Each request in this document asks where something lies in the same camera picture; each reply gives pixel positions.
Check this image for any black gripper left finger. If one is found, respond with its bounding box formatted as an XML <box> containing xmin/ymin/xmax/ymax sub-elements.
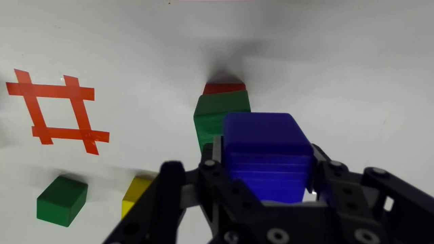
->
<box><xmin>102</xmin><ymin>134</ymin><xmax>273</xmax><ymax>244</ymax></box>

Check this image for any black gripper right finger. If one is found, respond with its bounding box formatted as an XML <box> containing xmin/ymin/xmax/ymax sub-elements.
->
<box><xmin>305</xmin><ymin>142</ymin><xmax>434</xmax><ymax>244</ymax></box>

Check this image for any blue toy block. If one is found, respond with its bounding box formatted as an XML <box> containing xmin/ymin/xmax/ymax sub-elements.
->
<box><xmin>221</xmin><ymin>111</ymin><xmax>316</xmax><ymax>205</ymax></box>

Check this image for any green toy block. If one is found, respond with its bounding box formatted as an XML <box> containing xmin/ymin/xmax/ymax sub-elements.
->
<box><xmin>193</xmin><ymin>89</ymin><xmax>252</xmax><ymax>157</ymax></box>
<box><xmin>35</xmin><ymin>173</ymin><xmax>89</xmax><ymax>228</ymax></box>

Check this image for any yellow toy block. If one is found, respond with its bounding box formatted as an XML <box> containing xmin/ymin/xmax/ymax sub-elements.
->
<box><xmin>119</xmin><ymin>173</ymin><xmax>156</xmax><ymax>219</ymax></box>

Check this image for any orange toy block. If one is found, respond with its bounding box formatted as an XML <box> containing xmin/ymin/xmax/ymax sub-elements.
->
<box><xmin>201</xmin><ymin>79</ymin><xmax>248</xmax><ymax>96</ymax></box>

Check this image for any orange tape grid mark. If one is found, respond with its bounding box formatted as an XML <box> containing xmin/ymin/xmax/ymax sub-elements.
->
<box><xmin>4</xmin><ymin>67</ymin><xmax>111</xmax><ymax>157</ymax></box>

